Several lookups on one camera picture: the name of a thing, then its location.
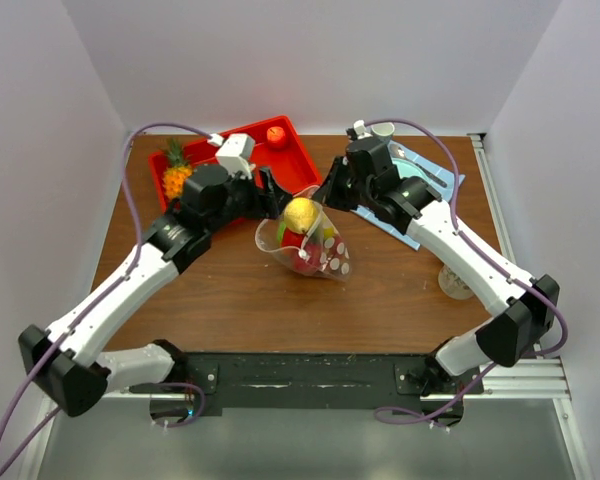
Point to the green floral mug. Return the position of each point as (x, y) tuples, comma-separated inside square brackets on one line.
[(452, 285)]

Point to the dark red toy apple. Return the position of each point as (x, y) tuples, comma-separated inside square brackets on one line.
[(304, 253)]

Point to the small grey blue cup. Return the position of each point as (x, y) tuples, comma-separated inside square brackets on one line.
[(384, 131)]

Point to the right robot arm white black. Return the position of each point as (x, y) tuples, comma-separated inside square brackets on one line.
[(517, 303)]

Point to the red orange toy apple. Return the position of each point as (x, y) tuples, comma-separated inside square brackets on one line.
[(276, 138)]

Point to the yellow toy lemon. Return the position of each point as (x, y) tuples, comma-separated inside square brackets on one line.
[(300, 214)]

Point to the blue checked cloth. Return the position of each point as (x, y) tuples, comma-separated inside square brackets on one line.
[(446, 194)]

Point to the cream and teal plate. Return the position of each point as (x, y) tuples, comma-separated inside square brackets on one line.
[(407, 169)]

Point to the red plastic tray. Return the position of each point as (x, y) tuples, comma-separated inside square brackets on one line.
[(291, 164)]

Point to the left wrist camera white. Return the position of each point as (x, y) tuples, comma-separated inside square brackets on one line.
[(235, 153)]

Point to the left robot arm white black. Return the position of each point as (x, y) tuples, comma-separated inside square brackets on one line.
[(66, 360)]

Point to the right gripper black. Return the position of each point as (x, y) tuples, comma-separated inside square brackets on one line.
[(328, 194)]

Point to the clear polka dot zip bag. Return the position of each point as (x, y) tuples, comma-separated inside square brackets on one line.
[(335, 260)]

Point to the toy pineapple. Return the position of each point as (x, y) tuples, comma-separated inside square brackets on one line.
[(178, 169)]

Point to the steel spoon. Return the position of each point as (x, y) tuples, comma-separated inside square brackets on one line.
[(432, 171)]

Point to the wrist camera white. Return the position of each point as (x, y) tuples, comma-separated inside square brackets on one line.
[(235, 153), (359, 130)]

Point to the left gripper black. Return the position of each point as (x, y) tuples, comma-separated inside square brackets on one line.
[(268, 200)]

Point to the green custard apple toy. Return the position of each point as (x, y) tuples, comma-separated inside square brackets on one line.
[(281, 232)]

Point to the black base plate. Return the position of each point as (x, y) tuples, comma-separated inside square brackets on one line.
[(352, 381)]

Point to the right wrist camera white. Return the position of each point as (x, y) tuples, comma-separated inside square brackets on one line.
[(359, 130)]

